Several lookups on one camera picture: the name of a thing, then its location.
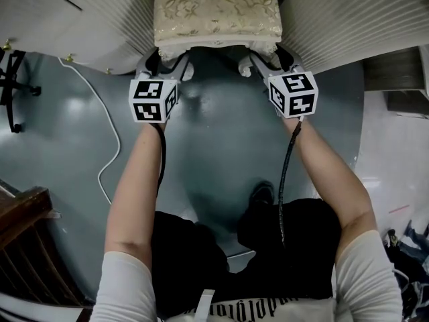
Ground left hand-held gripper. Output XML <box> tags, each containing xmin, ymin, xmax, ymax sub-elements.
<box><xmin>128</xmin><ymin>47</ymin><xmax>190</xmax><ymax>124</ymax></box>

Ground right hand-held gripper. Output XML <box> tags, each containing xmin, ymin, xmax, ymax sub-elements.
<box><xmin>249</xmin><ymin>44</ymin><xmax>318</xmax><ymax>118</ymax></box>

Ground cream upholstered stool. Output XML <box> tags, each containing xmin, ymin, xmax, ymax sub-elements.
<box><xmin>153</xmin><ymin>0</ymin><xmax>283</xmax><ymax>78</ymax></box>

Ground white curved desk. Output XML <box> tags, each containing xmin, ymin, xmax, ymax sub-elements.
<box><xmin>0</xmin><ymin>0</ymin><xmax>429</xmax><ymax>77</ymax></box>

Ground person's left forearm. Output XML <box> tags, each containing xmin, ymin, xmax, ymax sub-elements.
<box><xmin>103</xmin><ymin>121</ymin><xmax>169</xmax><ymax>268</ymax></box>

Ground person's right forearm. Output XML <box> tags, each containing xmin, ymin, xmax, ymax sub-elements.
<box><xmin>283</xmin><ymin>115</ymin><xmax>379</xmax><ymax>265</ymax></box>

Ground person's right black shoe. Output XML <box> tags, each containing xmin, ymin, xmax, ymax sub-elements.
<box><xmin>249</xmin><ymin>180</ymin><xmax>276</xmax><ymax>208</ymax></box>

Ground black office chair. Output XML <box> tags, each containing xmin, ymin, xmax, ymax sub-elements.
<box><xmin>0</xmin><ymin>50</ymin><xmax>43</xmax><ymax>134</ymax></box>

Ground person's black trousers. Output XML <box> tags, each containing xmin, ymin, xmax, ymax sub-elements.
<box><xmin>149</xmin><ymin>197</ymin><xmax>336</xmax><ymax>315</ymax></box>

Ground dark wooden furniture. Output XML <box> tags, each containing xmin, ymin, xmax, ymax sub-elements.
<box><xmin>0</xmin><ymin>178</ymin><xmax>88</xmax><ymax>322</ymax></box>

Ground black chair with clothes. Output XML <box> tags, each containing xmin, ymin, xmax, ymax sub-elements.
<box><xmin>384</xmin><ymin>219</ymin><xmax>429</xmax><ymax>318</ymax></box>

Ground person's white printed shirt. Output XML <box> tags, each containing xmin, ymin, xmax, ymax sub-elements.
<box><xmin>89</xmin><ymin>229</ymin><xmax>404</xmax><ymax>322</ymax></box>

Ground white floor cable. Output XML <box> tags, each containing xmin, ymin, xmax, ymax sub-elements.
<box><xmin>58</xmin><ymin>56</ymin><xmax>122</xmax><ymax>207</ymax></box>

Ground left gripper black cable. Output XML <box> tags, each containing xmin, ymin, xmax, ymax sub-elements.
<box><xmin>155</xmin><ymin>121</ymin><xmax>168</xmax><ymax>201</ymax></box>

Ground white hanging strap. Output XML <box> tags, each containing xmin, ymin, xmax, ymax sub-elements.
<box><xmin>192</xmin><ymin>288</ymin><xmax>216</xmax><ymax>322</ymax></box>

